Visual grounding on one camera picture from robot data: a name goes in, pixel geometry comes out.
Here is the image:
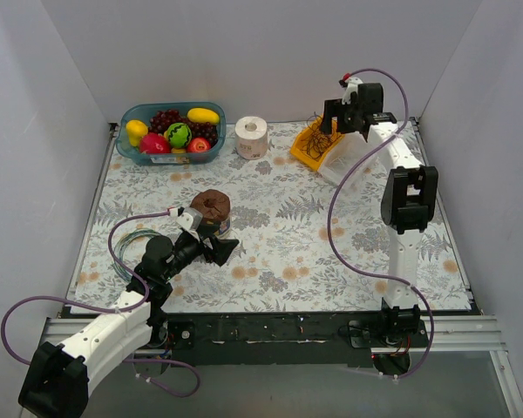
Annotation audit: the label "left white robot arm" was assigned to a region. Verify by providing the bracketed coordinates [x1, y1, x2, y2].
[18, 232, 239, 417]

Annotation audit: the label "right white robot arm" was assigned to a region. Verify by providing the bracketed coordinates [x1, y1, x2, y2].
[320, 76, 438, 347]

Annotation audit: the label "white plastic bin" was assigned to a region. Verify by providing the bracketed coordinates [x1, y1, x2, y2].
[317, 132, 377, 194]

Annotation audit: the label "brown wrapped paper roll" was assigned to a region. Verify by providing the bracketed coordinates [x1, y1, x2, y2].
[190, 189, 231, 239]

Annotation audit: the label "yellow plastic bin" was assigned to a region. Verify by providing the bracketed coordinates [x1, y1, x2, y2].
[289, 119, 344, 172]

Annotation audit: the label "white toilet paper roll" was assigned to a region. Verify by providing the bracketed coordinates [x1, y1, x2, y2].
[234, 116, 268, 160]

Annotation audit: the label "floral table mat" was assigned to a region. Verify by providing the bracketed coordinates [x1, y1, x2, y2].
[65, 119, 472, 314]

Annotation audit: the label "red toy apple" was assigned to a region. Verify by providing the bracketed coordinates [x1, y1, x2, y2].
[187, 137, 211, 153]

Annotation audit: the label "toy watermelon ball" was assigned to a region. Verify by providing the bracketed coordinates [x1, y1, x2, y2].
[164, 123, 192, 149]

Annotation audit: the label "teal fruit basket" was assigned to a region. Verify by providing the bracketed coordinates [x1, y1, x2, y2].
[115, 101, 227, 165]

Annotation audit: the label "dark red toy grapes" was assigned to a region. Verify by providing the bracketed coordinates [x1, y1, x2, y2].
[149, 109, 219, 146]

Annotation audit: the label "yellow toy pear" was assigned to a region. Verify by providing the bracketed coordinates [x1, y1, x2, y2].
[126, 119, 149, 147]

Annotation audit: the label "yellow toy mango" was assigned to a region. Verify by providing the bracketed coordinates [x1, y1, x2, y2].
[187, 107, 221, 125]

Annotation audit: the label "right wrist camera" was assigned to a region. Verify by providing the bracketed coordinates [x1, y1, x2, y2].
[339, 74, 363, 105]

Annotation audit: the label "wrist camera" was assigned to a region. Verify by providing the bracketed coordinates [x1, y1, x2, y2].
[339, 74, 363, 105]
[167, 207, 202, 240]

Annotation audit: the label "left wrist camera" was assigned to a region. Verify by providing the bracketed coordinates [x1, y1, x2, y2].
[167, 207, 202, 240]

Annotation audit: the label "left purple hose cable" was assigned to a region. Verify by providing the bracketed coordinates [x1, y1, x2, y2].
[0, 208, 201, 398]

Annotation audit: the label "purple hose cable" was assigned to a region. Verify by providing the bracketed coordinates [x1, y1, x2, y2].
[327, 67, 437, 381]
[0, 208, 201, 398]

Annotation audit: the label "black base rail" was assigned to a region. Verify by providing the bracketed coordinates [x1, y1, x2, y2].
[138, 311, 431, 367]

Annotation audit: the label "right purple hose cable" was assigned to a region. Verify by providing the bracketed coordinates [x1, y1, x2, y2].
[327, 67, 437, 381]

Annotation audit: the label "aluminium frame rail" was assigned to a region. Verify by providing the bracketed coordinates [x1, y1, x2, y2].
[39, 315, 507, 352]

